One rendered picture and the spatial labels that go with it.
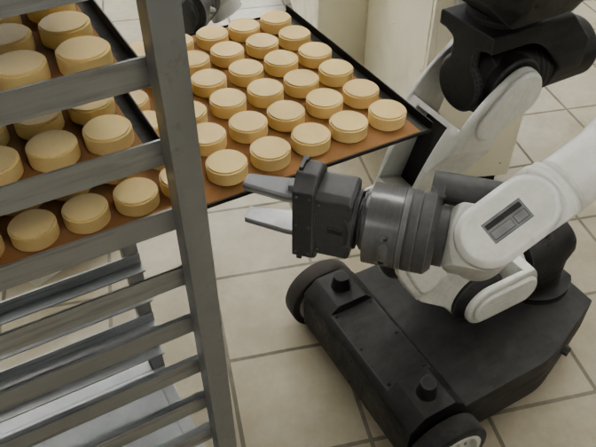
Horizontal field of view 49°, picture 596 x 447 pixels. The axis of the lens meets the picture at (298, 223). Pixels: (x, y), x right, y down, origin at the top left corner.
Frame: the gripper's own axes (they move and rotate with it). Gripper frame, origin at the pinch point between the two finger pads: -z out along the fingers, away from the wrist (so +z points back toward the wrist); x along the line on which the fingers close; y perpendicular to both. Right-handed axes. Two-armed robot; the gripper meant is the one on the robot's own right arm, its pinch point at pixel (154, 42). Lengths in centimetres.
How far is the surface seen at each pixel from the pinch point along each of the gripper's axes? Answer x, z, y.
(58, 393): -72, -24, -22
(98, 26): 17.9, -29.8, 10.3
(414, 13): -35, 98, 31
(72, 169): 11.1, -44.6, 14.2
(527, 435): -95, 8, 79
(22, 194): 10, -48, 11
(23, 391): -17, -53, 6
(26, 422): -81, -29, -30
